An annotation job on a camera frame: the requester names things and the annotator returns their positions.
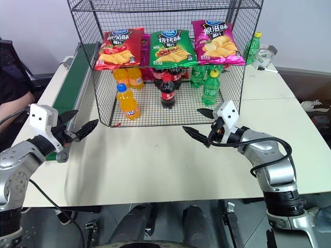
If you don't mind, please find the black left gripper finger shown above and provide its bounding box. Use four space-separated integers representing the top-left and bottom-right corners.
58 110 79 127
74 118 100 143

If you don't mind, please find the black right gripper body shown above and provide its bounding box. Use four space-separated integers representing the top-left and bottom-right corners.
207 117 229 146

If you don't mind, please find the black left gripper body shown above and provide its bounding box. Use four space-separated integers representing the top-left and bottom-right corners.
51 122 81 149

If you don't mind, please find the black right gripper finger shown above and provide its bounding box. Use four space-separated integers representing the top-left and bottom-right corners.
197 107 215 120
182 125 210 149

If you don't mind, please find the green conveyor belt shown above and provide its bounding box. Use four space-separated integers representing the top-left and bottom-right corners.
46 43 102 164

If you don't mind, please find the green soda bottle yellow cap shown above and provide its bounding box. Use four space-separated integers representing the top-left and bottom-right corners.
243 31 263 66
201 69 221 107

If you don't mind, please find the cola bottle red cap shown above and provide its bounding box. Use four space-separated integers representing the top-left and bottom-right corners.
159 75 177 110

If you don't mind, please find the orange soda bottle blue cap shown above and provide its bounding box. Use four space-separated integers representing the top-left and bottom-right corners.
115 83 141 121

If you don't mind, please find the magenta chips bag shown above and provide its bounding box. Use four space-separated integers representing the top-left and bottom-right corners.
191 19 246 66

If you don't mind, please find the green chips bag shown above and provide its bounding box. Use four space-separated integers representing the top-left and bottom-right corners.
148 28 198 69

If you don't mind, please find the white marker pen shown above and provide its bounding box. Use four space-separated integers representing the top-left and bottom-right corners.
255 66 280 74

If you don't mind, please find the black office chair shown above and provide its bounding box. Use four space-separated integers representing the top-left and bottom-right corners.
0 37 40 91

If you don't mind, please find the white blue packet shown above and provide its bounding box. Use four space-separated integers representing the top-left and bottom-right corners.
251 44 278 71

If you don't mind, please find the red chips bag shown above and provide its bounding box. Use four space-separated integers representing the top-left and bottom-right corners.
93 26 145 71

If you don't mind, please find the purple snack bag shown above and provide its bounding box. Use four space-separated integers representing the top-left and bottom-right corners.
140 33 152 82

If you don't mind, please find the dark rounded robot leg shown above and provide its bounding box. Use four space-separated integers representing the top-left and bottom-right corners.
110 203 156 246
182 205 221 247

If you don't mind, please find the black metal table strut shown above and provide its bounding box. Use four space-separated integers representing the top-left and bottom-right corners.
222 202 246 248

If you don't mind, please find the white sneaker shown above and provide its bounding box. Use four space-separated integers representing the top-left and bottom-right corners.
300 99 324 112

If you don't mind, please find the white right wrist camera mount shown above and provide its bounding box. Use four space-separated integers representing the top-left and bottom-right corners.
212 100 240 135

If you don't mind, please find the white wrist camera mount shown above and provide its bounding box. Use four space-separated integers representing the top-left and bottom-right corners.
212 100 240 135
28 103 64 153

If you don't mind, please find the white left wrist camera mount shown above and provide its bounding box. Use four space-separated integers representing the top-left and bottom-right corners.
28 103 64 153

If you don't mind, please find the black wire mesh shelf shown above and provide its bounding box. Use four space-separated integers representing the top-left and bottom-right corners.
66 0 265 128

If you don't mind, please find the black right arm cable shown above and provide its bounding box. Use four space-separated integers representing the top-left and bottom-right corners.
208 136 295 178

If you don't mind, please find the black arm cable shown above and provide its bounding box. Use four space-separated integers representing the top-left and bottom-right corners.
0 107 31 128
208 136 295 178

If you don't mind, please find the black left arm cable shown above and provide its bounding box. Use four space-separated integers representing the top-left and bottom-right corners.
0 107 31 128

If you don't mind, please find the black floor cable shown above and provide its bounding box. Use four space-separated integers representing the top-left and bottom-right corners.
27 179 86 248

